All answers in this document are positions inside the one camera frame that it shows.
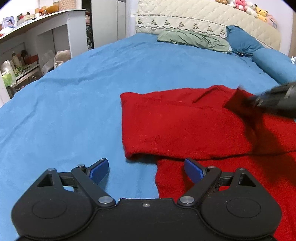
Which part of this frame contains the woven basket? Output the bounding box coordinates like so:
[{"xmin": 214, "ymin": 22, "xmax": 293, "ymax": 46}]
[{"xmin": 59, "ymin": 0, "xmax": 76, "ymax": 11}]

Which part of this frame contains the blue rolled duvet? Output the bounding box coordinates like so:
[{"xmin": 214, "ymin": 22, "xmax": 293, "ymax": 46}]
[{"xmin": 252, "ymin": 48, "xmax": 295, "ymax": 84}]

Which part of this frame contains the brown teddy plush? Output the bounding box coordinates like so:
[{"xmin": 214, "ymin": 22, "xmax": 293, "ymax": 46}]
[{"xmin": 215, "ymin": 0, "xmax": 228, "ymax": 4}]

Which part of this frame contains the green tissue pack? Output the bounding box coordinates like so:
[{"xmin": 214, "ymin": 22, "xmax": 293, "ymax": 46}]
[{"xmin": 1, "ymin": 70, "xmax": 16, "ymax": 87}]

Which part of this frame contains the cream quilted headboard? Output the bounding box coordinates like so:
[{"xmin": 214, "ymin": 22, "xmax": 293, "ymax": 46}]
[{"xmin": 135, "ymin": 0, "xmax": 281, "ymax": 50}]

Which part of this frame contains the framed photo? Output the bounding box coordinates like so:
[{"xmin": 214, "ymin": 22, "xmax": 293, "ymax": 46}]
[{"xmin": 3, "ymin": 16, "xmax": 15, "ymax": 29}]

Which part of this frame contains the dark blue pillow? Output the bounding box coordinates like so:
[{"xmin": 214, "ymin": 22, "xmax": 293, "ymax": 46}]
[{"xmin": 226, "ymin": 25, "xmax": 264, "ymax": 57}]

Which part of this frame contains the white grey wardrobe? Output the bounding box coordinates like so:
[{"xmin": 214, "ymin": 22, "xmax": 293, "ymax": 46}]
[{"xmin": 90, "ymin": 0, "xmax": 128, "ymax": 48}]

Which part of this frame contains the pink plush toy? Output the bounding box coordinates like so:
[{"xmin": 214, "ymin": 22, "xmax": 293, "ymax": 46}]
[{"xmin": 235, "ymin": 0, "xmax": 246, "ymax": 11}]

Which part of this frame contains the blue bed sheet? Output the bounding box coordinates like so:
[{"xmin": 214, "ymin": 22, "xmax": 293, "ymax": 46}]
[{"xmin": 1, "ymin": 33, "xmax": 279, "ymax": 240}]

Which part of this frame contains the pink pig plush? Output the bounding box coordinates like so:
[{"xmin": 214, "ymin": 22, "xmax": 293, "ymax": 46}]
[{"xmin": 266, "ymin": 14, "xmax": 277, "ymax": 29}]

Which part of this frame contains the red knit sweater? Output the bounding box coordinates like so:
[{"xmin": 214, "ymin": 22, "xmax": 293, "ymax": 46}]
[{"xmin": 120, "ymin": 85, "xmax": 295, "ymax": 240}]

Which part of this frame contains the yellow plush toy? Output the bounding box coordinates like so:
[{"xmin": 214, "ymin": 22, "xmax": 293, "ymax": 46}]
[{"xmin": 256, "ymin": 6, "xmax": 268, "ymax": 23}]

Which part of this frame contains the white bear plush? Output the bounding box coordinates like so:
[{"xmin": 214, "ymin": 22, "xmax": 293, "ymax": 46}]
[{"xmin": 246, "ymin": 3, "xmax": 258, "ymax": 18}]

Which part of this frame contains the white desk shelf unit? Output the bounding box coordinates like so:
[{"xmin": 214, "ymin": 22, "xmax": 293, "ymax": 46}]
[{"xmin": 0, "ymin": 9, "xmax": 88, "ymax": 107}]

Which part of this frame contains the orange plush on desk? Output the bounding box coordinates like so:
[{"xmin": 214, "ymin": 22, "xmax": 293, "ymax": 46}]
[{"xmin": 39, "ymin": 5, "xmax": 59, "ymax": 16}]

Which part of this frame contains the green pillow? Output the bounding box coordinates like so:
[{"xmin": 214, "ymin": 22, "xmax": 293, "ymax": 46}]
[{"xmin": 157, "ymin": 30, "xmax": 232, "ymax": 53}]

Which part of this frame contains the white plush toy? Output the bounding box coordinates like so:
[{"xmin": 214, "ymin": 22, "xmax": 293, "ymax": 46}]
[{"xmin": 227, "ymin": 0, "xmax": 236, "ymax": 8}]

